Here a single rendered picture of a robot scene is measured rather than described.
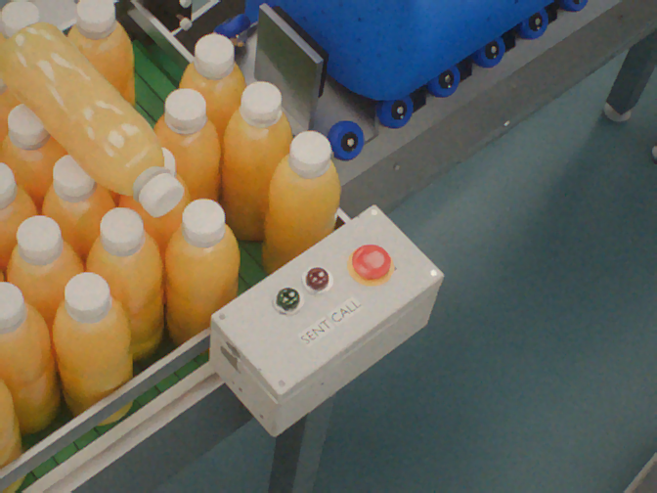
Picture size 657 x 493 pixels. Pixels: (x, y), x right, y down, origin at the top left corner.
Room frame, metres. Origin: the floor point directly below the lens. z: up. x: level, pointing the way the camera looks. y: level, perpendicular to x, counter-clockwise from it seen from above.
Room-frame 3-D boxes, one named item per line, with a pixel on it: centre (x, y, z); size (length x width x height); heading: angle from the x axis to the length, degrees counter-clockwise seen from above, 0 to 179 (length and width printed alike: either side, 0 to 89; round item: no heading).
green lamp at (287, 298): (0.57, 0.02, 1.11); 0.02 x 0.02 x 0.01
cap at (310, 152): (0.73, 0.03, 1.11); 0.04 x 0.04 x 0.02
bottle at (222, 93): (0.83, 0.15, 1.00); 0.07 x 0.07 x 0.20
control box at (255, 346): (0.59, -0.01, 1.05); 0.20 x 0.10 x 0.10; 139
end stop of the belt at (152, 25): (0.87, 0.13, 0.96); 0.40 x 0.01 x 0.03; 49
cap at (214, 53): (0.83, 0.15, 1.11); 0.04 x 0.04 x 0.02
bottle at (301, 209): (0.73, 0.03, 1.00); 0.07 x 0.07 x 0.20
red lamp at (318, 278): (0.60, 0.00, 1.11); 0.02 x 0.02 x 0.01
